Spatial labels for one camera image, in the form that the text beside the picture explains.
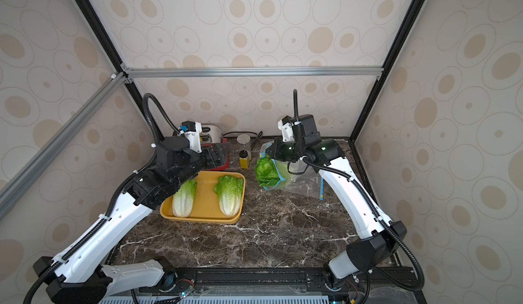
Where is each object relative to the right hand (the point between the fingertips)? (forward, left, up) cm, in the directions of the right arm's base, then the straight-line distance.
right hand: (272, 148), depth 71 cm
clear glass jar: (+20, +15, -19) cm, 32 cm away
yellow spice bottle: (+15, +15, -24) cm, 32 cm away
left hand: (-5, +14, +6) cm, 16 cm away
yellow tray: (-8, +30, -33) cm, 45 cm away
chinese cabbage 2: (-3, +19, -25) cm, 31 cm away
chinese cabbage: (-5, +2, -8) cm, 9 cm away
